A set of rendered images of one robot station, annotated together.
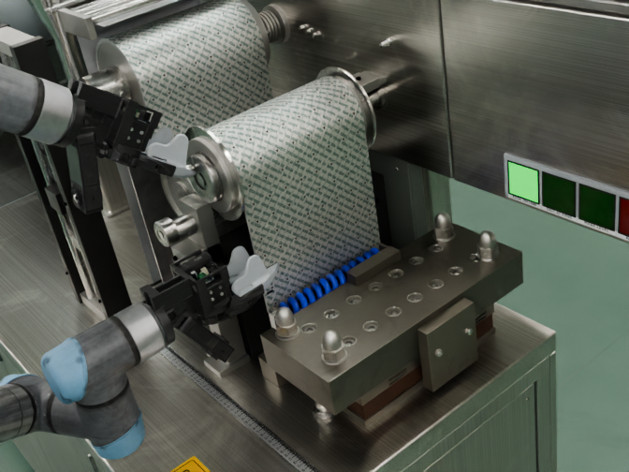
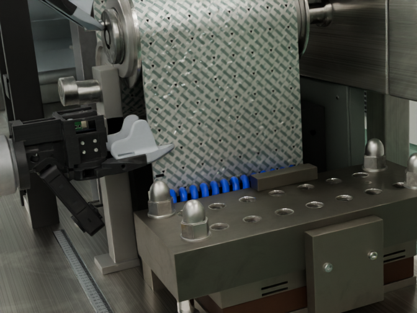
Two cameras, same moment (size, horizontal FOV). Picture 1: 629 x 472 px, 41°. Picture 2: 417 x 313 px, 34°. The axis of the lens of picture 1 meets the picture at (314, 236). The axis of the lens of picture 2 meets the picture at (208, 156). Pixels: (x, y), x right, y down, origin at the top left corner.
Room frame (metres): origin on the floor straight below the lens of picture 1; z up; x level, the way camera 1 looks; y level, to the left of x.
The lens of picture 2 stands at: (0.19, -0.18, 1.34)
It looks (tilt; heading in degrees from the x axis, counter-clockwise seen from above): 16 degrees down; 12
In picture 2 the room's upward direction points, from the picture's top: 5 degrees counter-clockwise
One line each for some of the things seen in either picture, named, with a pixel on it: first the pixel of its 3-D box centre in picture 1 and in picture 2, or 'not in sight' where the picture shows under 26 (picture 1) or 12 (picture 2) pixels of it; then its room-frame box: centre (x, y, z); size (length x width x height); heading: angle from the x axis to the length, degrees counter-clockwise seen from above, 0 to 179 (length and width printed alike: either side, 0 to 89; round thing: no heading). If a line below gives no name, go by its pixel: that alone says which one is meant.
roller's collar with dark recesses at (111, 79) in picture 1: (104, 91); not in sight; (1.29, 0.29, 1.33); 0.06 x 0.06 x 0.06; 34
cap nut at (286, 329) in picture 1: (285, 320); (160, 197); (0.99, 0.06, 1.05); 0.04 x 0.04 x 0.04
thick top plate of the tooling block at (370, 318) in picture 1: (397, 307); (296, 220); (1.04, -0.11, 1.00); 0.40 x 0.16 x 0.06; 124
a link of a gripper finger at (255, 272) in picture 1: (255, 271); (143, 140); (1.03, 0.09, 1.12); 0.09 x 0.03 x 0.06; 123
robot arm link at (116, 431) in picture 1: (101, 413); not in sight; (0.90, 0.34, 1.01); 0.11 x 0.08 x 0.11; 65
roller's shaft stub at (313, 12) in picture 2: (361, 102); (305, 14); (1.26, -0.11, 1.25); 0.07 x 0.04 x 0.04; 124
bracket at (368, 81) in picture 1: (361, 81); not in sight; (1.26, -0.12, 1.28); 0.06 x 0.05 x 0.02; 124
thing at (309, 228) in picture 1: (317, 228); (227, 122); (1.12, -0.01, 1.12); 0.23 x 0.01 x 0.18; 124
